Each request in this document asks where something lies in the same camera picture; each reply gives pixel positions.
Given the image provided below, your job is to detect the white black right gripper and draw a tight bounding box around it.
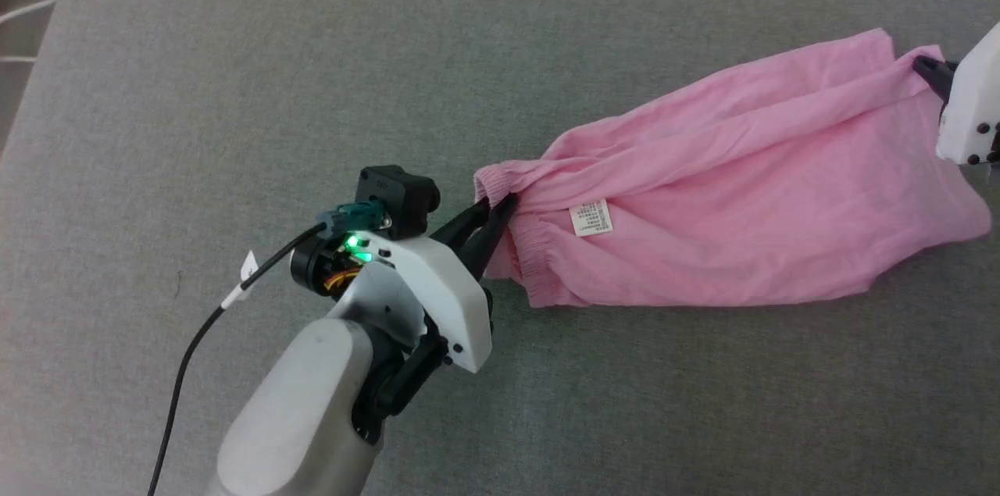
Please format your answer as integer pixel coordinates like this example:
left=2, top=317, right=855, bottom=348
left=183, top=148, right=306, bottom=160
left=912, top=20, right=1000, bottom=167

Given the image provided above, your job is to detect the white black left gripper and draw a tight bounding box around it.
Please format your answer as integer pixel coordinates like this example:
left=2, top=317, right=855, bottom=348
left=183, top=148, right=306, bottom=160
left=290, top=193, right=520, bottom=374

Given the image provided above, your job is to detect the pink garment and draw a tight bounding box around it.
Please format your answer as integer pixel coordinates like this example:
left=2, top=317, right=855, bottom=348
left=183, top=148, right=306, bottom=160
left=473, top=28, right=994, bottom=309

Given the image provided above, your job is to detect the grey fabric sofa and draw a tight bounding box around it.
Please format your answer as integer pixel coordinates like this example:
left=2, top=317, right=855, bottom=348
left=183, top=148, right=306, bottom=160
left=0, top=0, right=1000, bottom=496

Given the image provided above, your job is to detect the black tagged cable, teal plug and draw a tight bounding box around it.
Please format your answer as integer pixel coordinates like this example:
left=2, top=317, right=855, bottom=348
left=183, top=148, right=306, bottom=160
left=147, top=200, right=389, bottom=496

